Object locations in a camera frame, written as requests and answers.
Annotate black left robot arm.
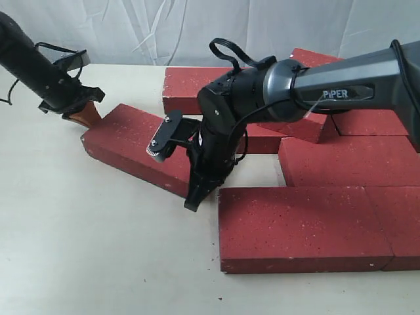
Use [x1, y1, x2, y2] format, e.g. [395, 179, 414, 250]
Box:
[1, 12, 105, 128]

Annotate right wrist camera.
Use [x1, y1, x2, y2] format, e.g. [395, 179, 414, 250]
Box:
[146, 110, 200, 163]

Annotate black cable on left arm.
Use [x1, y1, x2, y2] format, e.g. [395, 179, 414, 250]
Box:
[0, 41, 86, 106]

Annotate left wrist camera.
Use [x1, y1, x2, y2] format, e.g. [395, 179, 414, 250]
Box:
[52, 49, 90, 72]

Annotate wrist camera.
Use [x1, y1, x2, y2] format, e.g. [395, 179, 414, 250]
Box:
[52, 49, 90, 72]
[146, 110, 200, 163]

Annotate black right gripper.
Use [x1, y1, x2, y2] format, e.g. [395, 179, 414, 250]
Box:
[184, 121, 245, 212]

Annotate red brick moved to row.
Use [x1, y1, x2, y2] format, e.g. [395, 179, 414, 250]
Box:
[247, 123, 288, 154]

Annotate red brick tilted on pile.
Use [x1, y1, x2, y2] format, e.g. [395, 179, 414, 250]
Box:
[257, 48, 341, 143]

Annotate red brick row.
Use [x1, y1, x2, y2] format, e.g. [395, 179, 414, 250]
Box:
[278, 136, 419, 186]
[332, 110, 408, 136]

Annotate white backdrop curtain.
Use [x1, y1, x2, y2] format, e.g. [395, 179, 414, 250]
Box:
[1, 1, 419, 66]

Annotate red brick back right row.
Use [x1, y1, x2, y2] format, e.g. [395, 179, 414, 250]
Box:
[332, 110, 408, 136]

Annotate red brick middle right row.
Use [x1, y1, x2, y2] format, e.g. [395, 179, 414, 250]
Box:
[278, 136, 419, 186]

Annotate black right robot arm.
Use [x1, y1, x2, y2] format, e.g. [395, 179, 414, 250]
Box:
[184, 40, 419, 211]

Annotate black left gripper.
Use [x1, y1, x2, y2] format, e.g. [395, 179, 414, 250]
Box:
[31, 64, 105, 128]

